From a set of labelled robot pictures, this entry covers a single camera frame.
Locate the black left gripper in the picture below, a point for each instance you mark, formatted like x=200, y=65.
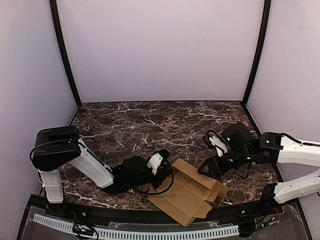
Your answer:
x=163, y=175

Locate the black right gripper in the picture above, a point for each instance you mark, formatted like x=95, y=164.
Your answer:
x=214, y=164

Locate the brown cardboard paper box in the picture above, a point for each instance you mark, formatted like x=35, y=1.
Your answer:
x=190, y=195

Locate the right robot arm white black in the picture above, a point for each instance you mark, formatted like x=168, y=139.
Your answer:
x=236, y=146

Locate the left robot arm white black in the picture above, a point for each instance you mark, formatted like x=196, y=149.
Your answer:
x=55, y=147

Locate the right small circuit board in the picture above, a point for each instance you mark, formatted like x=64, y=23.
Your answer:
x=270, y=221

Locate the small green circuit board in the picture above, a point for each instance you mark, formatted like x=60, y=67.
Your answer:
x=81, y=229

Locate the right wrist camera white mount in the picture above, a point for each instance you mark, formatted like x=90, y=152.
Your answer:
x=214, y=141

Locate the white slotted cable duct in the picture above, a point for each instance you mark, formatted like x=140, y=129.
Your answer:
x=126, y=231

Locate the black front table rail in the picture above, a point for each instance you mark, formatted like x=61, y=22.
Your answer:
x=241, y=214

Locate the black right frame post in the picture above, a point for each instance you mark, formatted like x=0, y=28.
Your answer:
x=258, y=51

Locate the black frame post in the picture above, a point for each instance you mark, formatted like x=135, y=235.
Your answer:
x=258, y=51
x=63, y=51

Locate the black left frame post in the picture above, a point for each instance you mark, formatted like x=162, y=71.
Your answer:
x=63, y=51

